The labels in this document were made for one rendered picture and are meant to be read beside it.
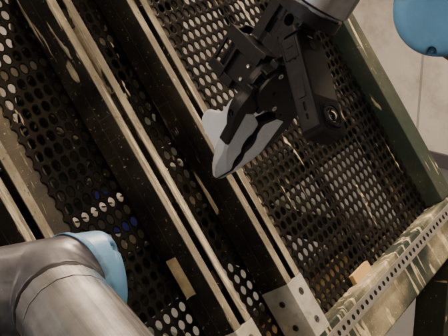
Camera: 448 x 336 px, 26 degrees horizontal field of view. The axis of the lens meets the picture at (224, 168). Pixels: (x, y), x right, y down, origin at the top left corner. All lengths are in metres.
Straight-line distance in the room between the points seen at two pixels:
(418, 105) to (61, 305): 4.89
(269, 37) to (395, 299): 1.37
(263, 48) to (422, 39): 0.24
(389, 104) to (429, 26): 1.86
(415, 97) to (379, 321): 3.36
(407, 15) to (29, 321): 0.39
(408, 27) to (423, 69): 4.61
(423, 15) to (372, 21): 4.72
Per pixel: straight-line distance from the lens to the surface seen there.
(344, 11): 0.99
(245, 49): 1.01
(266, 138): 1.05
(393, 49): 5.50
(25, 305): 0.71
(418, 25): 0.82
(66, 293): 0.68
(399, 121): 2.68
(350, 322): 2.12
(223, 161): 1.03
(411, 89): 5.49
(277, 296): 1.98
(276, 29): 1.02
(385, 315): 2.26
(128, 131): 1.78
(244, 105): 0.99
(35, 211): 1.56
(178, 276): 1.82
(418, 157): 2.69
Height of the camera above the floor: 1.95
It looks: 21 degrees down
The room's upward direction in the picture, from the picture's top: straight up
